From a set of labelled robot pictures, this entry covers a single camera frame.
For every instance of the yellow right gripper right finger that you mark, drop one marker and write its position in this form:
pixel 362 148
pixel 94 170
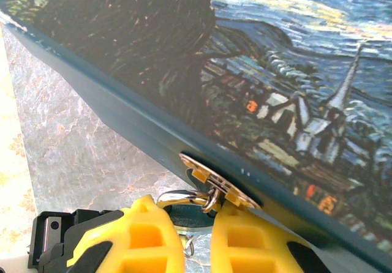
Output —
pixel 245 233

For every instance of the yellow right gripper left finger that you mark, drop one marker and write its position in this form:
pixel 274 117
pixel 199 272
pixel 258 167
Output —
pixel 150 221

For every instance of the padlock with chrome shackle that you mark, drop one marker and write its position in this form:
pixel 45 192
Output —
pixel 190 216

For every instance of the starry night painted tin box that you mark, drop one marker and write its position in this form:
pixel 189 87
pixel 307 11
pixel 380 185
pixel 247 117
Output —
pixel 245 71

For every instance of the brass hasp latch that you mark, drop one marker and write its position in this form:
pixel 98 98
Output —
pixel 211 178

